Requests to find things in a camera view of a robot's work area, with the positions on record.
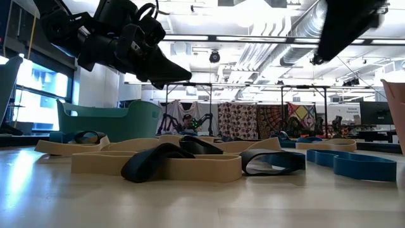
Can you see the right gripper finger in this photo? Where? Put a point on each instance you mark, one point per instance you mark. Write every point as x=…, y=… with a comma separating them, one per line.
x=348, y=22

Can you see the beige rubber band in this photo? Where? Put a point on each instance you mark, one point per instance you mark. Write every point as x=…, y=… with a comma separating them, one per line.
x=335, y=146
x=136, y=144
x=63, y=149
x=205, y=169
x=259, y=144

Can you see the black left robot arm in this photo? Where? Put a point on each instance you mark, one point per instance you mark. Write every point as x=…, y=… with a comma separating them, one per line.
x=60, y=28

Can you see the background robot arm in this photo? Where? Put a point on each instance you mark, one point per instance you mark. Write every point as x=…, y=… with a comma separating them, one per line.
x=337, y=122
x=167, y=120
x=205, y=117

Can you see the white hanging cloth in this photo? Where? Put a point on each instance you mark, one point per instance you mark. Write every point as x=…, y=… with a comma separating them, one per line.
x=174, y=109

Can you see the light green plastic basket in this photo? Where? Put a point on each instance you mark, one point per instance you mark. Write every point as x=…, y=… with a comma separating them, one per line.
x=142, y=123

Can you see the person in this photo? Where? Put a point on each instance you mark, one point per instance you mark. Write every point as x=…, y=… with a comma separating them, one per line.
x=189, y=122

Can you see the small black ceiling lamp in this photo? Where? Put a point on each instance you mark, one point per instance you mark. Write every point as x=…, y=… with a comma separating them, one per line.
x=351, y=82

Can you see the black overhead rig beam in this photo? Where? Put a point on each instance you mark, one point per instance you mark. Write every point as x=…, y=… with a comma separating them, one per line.
x=288, y=39

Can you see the black roller blind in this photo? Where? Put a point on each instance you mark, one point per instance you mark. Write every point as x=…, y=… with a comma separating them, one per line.
x=19, y=31

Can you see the dotted hanging cloth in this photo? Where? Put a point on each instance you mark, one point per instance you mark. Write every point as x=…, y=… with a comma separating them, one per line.
x=237, y=120

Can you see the black background monitor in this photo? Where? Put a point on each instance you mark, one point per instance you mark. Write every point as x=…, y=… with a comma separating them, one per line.
x=376, y=112

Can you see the colourful diamond hanging cloth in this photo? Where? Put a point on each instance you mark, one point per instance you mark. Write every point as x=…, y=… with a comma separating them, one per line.
x=302, y=112

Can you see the orange plastic basket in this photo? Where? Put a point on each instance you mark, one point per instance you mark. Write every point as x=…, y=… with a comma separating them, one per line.
x=397, y=111

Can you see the brown mandala hanging cloth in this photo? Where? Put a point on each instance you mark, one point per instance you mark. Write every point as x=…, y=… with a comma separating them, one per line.
x=269, y=120

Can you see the black background desk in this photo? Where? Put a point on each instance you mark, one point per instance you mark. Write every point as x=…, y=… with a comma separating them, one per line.
x=376, y=136

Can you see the black metal frame stand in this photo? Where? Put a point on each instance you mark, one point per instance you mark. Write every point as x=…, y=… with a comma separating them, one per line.
x=188, y=84
x=303, y=86

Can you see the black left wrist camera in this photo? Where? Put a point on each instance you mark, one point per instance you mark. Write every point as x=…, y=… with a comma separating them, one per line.
x=152, y=30

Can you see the black hanging dome camera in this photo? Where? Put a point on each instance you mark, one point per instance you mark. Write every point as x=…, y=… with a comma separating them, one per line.
x=214, y=57

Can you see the silver ventilation duct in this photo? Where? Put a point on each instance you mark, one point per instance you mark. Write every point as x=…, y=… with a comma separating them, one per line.
x=294, y=54

